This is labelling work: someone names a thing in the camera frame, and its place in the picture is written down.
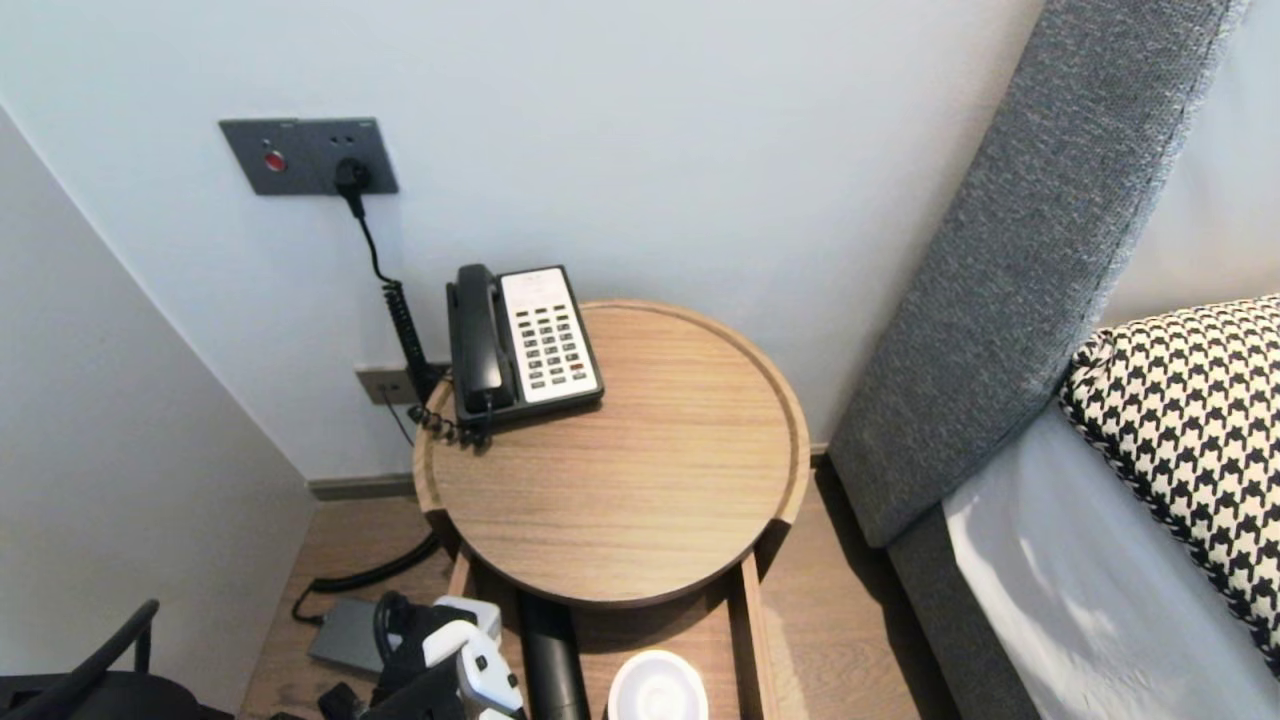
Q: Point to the long black rounded device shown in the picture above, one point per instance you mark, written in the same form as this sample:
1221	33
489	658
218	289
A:
552	660

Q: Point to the black telephone handset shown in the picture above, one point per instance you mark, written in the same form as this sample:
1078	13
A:
482	350

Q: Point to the grey fabric bed base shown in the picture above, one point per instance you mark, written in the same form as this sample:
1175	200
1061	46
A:
950	640

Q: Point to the white round puck device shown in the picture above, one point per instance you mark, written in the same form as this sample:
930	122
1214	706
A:
658	692

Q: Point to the curved front wooden drawer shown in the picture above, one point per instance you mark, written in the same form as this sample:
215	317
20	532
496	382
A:
720	650

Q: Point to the white bed sheet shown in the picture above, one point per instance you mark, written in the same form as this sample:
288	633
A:
1080	600

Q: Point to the black power plug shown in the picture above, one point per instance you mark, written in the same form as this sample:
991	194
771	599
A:
353	180

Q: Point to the round wooden bedside table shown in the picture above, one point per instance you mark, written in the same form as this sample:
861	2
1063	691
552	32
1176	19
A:
620	480

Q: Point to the beige low wall plate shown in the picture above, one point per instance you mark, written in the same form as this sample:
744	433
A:
385	385

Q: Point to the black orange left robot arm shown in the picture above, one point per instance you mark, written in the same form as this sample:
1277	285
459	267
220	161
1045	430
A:
100	702

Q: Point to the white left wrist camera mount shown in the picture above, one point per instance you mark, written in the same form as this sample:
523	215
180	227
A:
485	670

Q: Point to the black white houndstooth pillow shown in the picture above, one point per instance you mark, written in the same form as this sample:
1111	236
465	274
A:
1190	420

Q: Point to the grey fabric headboard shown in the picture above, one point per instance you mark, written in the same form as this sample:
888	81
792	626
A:
1000	300

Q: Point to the grey power adapter box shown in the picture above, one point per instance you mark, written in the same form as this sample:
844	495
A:
345	635

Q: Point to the dark grey wall socket panel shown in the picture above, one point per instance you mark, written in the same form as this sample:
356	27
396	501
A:
300	150

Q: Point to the black telephone base white keypad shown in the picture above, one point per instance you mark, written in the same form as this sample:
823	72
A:
550	340

